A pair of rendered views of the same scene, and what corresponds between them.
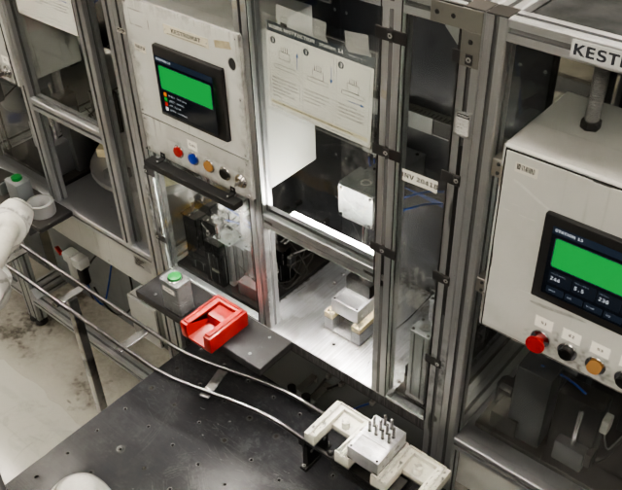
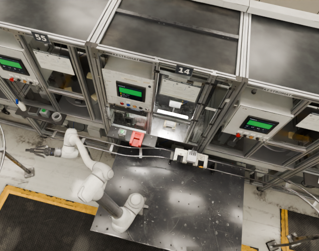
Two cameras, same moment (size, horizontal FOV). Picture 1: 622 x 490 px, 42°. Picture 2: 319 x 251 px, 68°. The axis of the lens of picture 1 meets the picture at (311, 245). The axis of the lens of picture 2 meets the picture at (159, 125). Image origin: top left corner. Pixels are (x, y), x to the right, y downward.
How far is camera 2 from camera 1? 1.27 m
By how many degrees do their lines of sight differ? 32
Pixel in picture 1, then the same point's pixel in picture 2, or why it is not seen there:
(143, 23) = (111, 76)
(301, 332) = (158, 132)
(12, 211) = (73, 133)
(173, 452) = (136, 173)
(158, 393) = (122, 158)
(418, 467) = (202, 158)
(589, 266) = (256, 123)
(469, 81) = (232, 92)
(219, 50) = (144, 83)
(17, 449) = (67, 177)
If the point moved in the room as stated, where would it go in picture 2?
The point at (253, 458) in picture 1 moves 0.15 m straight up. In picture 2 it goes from (156, 166) to (157, 161)
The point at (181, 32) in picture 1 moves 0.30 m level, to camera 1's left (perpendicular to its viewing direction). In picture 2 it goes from (129, 79) to (92, 92)
